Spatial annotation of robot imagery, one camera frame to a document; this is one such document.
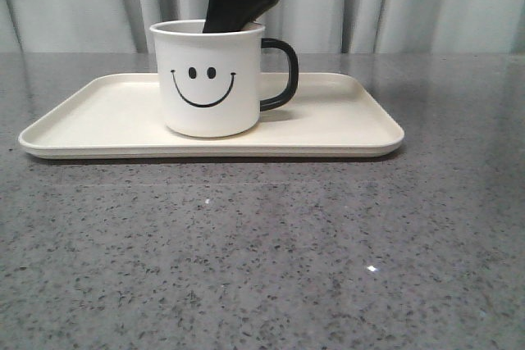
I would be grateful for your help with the cream rectangular plastic tray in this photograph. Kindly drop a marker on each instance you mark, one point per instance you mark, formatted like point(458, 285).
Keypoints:
point(118, 116)

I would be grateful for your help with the pale grey-green curtain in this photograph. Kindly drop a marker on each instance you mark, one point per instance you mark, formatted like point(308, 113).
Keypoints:
point(310, 26)

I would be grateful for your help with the white smiley mug black handle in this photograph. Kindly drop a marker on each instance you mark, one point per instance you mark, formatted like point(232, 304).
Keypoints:
point(209, 82)

